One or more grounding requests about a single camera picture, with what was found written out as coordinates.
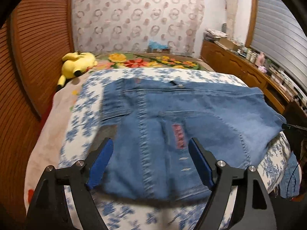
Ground grey window roller shutter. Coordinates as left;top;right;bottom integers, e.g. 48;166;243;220
251;0;306;86

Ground blue floral white bedspread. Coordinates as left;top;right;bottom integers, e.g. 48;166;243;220
59;68;301;229

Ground blue denim pants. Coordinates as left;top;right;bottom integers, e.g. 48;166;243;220
99;78;286;201

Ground stack of papers on sideboard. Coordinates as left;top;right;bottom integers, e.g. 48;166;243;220
205;28;228;38

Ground pink bottle on sideboard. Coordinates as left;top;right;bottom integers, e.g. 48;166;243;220
255;52;265;67

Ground cardboard box on sideboard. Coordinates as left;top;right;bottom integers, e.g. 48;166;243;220
218;38;240;51

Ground small blue object by curtain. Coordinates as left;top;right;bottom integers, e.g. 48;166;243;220
147;41;170;53

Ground pink beige blanket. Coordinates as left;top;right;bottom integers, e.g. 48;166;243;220
24;72;90;210

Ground yellow plush toy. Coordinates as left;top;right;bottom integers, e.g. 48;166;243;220
56;52;97;91

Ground colourful flower blanket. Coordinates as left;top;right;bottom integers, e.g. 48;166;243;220
96;53;206;70

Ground wooden sideboard cabinet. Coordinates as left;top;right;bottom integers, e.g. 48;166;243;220
200;40;306;126

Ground patterned sheer curtain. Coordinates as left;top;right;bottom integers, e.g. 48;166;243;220
72;0;228;59

